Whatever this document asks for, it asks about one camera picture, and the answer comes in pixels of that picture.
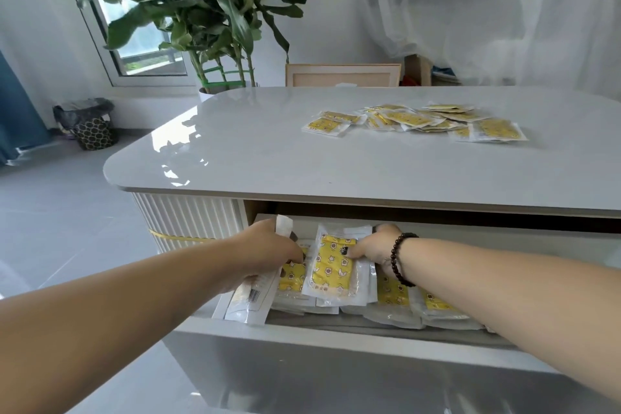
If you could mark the white sheer dust cover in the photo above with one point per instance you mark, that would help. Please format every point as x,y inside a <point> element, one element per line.
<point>509,6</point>

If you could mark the blue curtain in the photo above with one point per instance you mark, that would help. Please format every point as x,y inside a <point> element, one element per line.
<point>19,122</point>

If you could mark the white drawer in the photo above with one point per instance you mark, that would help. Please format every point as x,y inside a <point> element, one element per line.
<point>339,370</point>

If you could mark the person's right forearm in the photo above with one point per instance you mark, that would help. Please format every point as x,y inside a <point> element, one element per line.
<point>509,297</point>

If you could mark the brown cardboard box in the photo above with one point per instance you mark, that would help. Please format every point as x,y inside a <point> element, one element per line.
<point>417,69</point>

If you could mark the pile of yellow packets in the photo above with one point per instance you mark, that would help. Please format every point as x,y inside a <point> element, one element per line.
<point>499,130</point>

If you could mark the row of yellow packets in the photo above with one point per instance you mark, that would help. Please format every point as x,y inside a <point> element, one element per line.
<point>393,295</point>

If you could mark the red and black box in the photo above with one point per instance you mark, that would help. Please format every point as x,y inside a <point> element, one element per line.
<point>408,82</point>

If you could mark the person's left forearm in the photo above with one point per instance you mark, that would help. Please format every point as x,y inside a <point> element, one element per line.
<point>121,321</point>

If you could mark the small white framed window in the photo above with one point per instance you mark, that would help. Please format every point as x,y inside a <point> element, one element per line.
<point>145,64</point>

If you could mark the person's right hand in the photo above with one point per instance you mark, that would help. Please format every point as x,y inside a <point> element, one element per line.
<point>381,246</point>

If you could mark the yellow packet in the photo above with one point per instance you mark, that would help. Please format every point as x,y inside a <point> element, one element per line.
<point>330,273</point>
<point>250,299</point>

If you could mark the white plant pot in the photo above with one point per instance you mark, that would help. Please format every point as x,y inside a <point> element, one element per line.
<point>204,94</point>

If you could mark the dark patterned basket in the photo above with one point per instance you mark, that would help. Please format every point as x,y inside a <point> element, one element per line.
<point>94,134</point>

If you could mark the yellow tape strip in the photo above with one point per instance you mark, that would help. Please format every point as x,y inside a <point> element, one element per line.
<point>174,236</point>

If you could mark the wooden picture frame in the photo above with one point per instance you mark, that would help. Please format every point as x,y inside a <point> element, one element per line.
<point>339,76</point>

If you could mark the person's left hand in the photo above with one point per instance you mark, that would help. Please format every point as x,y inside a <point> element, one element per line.
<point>267,253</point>

